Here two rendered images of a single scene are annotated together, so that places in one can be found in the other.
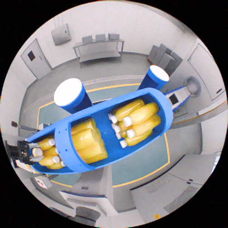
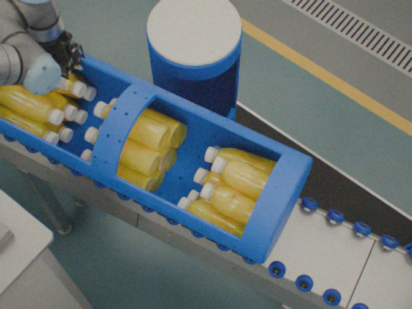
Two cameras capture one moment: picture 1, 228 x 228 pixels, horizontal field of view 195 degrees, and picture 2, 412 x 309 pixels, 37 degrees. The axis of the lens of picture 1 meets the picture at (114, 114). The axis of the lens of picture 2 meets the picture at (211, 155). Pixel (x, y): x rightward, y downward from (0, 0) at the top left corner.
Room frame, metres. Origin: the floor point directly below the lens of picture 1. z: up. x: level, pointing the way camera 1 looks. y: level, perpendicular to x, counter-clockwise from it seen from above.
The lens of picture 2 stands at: (-0.26, -0.61, 2.47)
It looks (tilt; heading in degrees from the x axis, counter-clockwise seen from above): 63 degrees down; 61
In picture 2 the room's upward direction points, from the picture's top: 1 degrees clockwise
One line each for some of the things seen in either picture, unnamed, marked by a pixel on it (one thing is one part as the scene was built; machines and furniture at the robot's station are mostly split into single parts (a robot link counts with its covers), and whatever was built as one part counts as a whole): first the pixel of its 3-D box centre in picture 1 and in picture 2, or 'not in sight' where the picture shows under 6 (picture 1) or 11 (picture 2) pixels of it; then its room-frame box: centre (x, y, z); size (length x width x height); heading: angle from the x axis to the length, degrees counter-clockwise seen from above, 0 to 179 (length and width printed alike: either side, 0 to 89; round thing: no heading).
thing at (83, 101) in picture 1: (84, 109); (197, 105); (0.25, 0.42, 0.59); 0.28 x 0.28 x 0.88
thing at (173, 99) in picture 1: (171, 100); not in sight; (0.38, -0.55, 1.00); 0.10 x 0.04 x 0.15; 34
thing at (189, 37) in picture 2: (66, 90); (194, 26); (0.25, 0.42, 1.03); 0.28 x 0.28 x 0.01
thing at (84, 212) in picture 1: (86, 216); not in sight; (-0.56, 0.04, 1.23); 0.15 x 0.15 x 0.10
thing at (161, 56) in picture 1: (163, 58); not in sight; (3.20, -1.71, 0.59); 1.20 x 0.80 x 1.19; 23
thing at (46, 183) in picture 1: (43, 182); not in sight; (-0.71, 0.57, 1.05); 0.20 x 0.10 x 0.10; 124
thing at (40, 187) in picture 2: not in sight; (48, 200); (-0.38, 0.46, 0.31); 0.06 x 0.06 x 0.63; 34
